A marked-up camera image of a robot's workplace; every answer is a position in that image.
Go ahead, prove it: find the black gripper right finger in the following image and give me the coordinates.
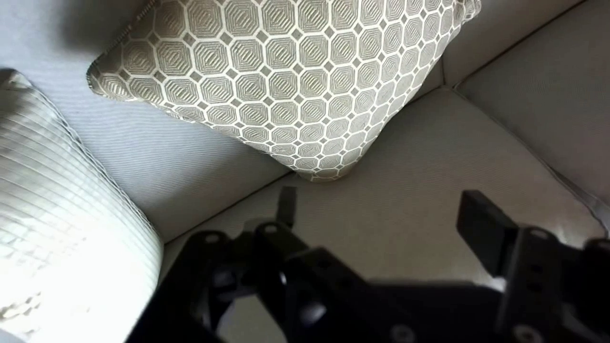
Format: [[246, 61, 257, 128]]
[[455, 189, 610, 343]]

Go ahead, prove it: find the light grey couch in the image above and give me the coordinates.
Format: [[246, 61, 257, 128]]
[[0, 0, 610, 343]]

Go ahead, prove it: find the white pleated pillow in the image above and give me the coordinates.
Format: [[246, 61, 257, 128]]
[[0, 67, 164, 343]]

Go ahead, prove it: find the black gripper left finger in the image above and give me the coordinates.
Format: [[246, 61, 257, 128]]
[[125, 185, 434, 343]]

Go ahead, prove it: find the beige octagon pattern pillow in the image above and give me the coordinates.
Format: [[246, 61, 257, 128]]
[[84, 0, 484, 183]]

